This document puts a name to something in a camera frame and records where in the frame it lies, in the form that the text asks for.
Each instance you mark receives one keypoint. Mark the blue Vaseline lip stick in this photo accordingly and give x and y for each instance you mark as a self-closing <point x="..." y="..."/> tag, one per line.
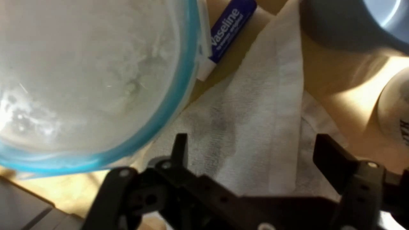
<point x="232" y="29"/>

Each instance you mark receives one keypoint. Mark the grey metal bowl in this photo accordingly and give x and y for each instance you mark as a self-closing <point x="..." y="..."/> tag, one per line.
<point x="337" y="26"/>

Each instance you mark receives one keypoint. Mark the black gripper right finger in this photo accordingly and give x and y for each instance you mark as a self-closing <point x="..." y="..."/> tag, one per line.
<point x="360" y="192"/>

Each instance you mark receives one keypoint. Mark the bowl with orange liquid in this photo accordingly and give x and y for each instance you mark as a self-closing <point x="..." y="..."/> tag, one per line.
<point x="397" y="110"/>

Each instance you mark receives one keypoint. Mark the glass container with blue rim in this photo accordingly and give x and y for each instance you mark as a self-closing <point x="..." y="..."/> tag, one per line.
<point x="85" y="77"/>

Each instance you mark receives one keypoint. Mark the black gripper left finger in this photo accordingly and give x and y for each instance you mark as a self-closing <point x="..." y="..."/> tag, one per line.
<point x="171" y="199"/>

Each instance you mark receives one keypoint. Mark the white crumpled paper napkin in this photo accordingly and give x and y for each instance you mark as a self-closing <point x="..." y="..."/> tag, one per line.
<point x="256" y="119"/>

